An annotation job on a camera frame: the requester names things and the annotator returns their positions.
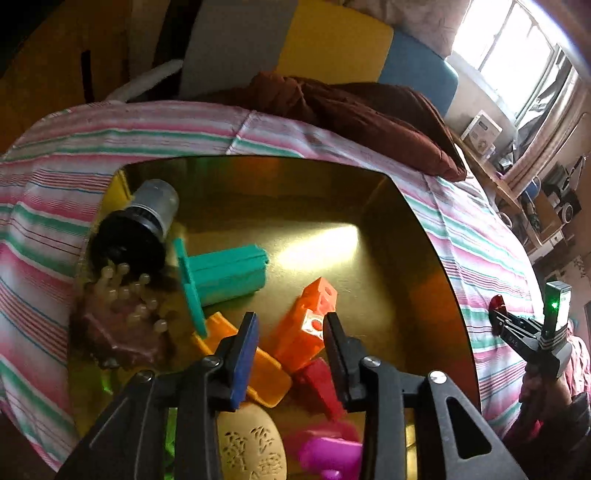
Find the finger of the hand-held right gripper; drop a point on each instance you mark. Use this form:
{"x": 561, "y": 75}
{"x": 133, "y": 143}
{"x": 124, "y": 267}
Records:
{"x": 517, "y": 332}

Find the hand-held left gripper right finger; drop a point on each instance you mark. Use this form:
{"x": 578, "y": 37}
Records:
{"x": 337, "y": 364}

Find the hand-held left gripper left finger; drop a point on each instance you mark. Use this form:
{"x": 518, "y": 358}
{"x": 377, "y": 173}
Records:
{"x": 244, "y": 360}

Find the orange plastic scoop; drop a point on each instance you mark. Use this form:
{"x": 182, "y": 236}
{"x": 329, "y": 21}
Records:
{"x": 268, "y": 374}

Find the red toy piece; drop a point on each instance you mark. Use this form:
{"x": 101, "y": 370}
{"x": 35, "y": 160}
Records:
{"x": 316, "y": 383}

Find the orange cube block toy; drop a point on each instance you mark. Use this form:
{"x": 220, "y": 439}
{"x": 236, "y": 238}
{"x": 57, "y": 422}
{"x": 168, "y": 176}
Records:
{"x": 295, "y": 337}

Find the beige oval toy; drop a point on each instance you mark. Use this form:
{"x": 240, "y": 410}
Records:
{"x": 251, "y": 443}

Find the green plastic spool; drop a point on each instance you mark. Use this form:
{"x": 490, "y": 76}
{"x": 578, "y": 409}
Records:
{"x": 226, "y": 277}

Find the purple plastic toy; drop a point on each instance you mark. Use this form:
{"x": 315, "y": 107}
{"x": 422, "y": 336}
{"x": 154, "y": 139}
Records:
{"x": 328, "y": 454}

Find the light green toy gear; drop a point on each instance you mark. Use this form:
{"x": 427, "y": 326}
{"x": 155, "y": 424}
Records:
{"x": 171, "y": 429}

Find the gold-lined square tin box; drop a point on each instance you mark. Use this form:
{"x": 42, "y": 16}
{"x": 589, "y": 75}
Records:
{"x": 369, "y": 258}

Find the brown bristle brush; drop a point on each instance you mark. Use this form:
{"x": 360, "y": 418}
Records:
{"x": 124, "y": 332}

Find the black and silver cylinder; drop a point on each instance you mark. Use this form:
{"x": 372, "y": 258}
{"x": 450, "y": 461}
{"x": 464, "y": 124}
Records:
{"x": 124, "y": 235}

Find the person's right forearm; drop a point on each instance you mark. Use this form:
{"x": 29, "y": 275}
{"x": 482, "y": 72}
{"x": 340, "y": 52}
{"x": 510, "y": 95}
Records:
{"x": 554, "y": 443}

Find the person's right hand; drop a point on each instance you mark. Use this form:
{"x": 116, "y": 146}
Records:
{"x": 547, "y": 394}

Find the wooden side desk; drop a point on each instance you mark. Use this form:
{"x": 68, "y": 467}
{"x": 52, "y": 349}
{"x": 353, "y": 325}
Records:
{"x": 508, "y": 194}

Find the black device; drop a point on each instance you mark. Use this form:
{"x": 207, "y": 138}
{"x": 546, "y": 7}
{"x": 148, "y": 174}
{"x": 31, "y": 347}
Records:
{"x": 561, "y": 189}

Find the white carton box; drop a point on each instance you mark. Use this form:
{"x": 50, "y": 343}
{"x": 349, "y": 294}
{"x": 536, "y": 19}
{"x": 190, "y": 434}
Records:
{"x": 482, "y": 131}

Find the grey side curtain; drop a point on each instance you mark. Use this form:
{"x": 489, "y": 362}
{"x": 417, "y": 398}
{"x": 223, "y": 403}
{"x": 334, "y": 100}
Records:
{"x": 554, "y": 120}

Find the brown quilt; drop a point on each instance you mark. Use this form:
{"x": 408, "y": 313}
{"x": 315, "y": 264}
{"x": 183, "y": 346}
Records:
{"x": 369, "y": 120}

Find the window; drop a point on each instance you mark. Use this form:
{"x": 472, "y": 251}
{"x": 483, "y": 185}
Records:
{"x": 508, "y": 50}

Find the striped bedsheet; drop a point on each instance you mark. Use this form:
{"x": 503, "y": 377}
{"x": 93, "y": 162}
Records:
{"x": 69, "y": 138}

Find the white chair armrest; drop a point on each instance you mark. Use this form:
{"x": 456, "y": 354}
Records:
{"x": 147, "y": 78}

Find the grey yellow blue headboard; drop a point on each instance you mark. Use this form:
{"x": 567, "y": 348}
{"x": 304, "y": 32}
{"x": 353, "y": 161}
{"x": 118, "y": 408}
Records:
{"x": 332, "y": 46}

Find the beige patterned curtain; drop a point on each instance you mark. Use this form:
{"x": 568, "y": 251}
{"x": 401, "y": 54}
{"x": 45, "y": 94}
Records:
{"x": 438, "y": 23}

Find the wooden wardrobe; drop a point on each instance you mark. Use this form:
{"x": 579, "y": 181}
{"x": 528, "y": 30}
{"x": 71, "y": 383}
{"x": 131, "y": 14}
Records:
{"x": 46, "y": 69}

